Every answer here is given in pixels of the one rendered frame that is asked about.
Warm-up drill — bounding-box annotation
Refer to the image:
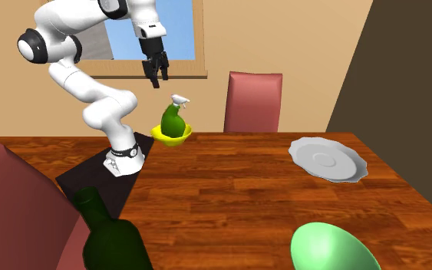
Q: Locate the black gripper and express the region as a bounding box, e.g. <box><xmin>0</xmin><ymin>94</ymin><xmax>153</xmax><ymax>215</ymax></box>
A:
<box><xmin>138</xmin><ymin>35</ymin><xmax>170</xmax><ymax>90</ymax></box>

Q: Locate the wooden framed window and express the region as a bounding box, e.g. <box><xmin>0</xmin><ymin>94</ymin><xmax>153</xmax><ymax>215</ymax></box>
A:
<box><xmin>39</xmin><ymin>0</ymin><xmax>208</xmax><ymax>80</ymax></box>

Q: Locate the green spray bottle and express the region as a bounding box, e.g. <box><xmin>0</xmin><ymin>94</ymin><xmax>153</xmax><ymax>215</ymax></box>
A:
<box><xmin>160</xmin><ymin>94</ymin><xmax>192</xmax><ymax>139</ymax></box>

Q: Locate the yellow bowl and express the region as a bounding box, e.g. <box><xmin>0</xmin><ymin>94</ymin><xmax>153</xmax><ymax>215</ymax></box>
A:
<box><xmin>150</xmin><ymin>123</ymin><xmax>193</xmax><ymax>147</ymax></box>

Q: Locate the red upholstered chair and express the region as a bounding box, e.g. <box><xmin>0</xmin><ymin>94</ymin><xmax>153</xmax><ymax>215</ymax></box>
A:
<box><xmin>0</xmin><ymin>140</ymin><xmax>91</xmax><ymax>270</ymax></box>
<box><xmin>223</xmin><ymin>71</ymin><xmax>284</xmax><ymax>133</ymax></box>

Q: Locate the dark robot stand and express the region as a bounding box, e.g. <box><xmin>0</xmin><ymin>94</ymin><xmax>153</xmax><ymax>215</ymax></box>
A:
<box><xmin>55</xmin><ymin>131</ymin><xmax>155</xmax><ymax>220</ymax></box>

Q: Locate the dark green wine bottle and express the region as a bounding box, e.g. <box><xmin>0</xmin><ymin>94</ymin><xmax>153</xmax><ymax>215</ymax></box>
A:
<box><xmin>72</xmin><ymin>186</ymin><xmax>154</xmax><ymax>270</ymax></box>

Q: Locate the white scalloped plate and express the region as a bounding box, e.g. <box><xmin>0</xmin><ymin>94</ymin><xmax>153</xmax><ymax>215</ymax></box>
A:
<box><xmin>288</xmin><ymin>137</ymin><xmax>369</xmax><ymax>184</ymax></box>

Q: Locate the light green bowl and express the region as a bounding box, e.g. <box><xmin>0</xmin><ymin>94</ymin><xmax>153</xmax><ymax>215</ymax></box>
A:
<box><xmin>289</xmin><ymin>222</ymin><xmax>383</xmax><ymax>270</ymax></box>

